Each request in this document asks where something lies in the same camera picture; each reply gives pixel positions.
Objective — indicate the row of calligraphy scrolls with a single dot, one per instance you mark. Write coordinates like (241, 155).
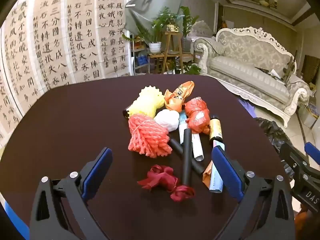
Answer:
(57, 35)

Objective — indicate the tall green plant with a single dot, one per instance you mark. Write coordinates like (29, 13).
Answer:
(187, 22)

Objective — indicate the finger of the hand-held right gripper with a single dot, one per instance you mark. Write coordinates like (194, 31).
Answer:
(312, 150)
(295, 161)

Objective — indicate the low leafy plant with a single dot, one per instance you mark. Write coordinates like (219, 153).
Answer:
(193, 69)

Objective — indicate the loose papers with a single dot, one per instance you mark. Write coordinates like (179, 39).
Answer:
(273, 73)

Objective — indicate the red wrapper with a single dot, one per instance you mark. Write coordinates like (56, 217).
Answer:
(160, 177)

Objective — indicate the small bottle yellow label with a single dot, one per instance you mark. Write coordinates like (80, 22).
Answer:
(215, 130)

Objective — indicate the ornate white sofa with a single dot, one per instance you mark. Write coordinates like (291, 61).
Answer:
(245, 72)

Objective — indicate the metal shelf rack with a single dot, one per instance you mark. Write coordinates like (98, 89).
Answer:
(135, 62)

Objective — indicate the orange plastic bag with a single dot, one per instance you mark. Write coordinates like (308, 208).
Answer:
(175, 100)

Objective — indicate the ornate white armchair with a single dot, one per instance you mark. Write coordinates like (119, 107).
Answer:
(202, 31)

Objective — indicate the white plastic bag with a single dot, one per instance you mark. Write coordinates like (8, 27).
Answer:
(166, 120)

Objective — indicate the storage box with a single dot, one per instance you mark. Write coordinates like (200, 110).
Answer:
(311, 115)

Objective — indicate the dark green cloth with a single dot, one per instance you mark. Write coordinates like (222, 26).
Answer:
(312, 68)

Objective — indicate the dark wooden figurine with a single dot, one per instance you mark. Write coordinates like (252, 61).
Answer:
(291, 66)

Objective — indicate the purple cloth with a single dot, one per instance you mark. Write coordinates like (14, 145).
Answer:
(246, 106)

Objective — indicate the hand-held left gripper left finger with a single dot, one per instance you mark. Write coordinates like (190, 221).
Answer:
(98, 172)

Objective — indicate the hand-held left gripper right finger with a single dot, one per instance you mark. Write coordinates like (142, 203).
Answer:
(228, 173)

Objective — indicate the pink foam net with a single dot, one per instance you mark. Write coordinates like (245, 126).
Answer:
(147, 135)

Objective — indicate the blue box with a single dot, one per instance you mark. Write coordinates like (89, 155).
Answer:
(142, 60)

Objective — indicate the black bag lined bin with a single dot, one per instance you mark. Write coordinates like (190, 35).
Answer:
(271, 135)

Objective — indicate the black tube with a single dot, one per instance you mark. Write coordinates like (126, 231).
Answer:
(176, 146)
(186, 160)

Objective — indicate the green plant white pot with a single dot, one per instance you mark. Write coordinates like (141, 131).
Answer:
(155, 47)

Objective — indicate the grey curtain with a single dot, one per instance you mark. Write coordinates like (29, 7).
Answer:
(155, 2)

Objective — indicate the yellow foam net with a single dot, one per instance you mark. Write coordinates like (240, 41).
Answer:
(147, 102)

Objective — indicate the teal and white tube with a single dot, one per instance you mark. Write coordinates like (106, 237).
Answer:
(182, 126)

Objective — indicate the red plastic bag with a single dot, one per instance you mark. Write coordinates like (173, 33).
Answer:
(197, 115)

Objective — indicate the blue object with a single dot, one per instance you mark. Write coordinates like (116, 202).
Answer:
(16, 222)

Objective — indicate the person's right hand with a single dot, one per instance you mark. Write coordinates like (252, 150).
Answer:
(305, 223)

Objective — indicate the wooden plant stand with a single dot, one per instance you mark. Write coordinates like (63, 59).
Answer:
(172, 52)

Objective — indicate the plain white tube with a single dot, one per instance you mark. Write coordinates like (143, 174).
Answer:
(197, 147)

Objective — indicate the small plant yellow pot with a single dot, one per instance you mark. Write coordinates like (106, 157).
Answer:
(171, 26)

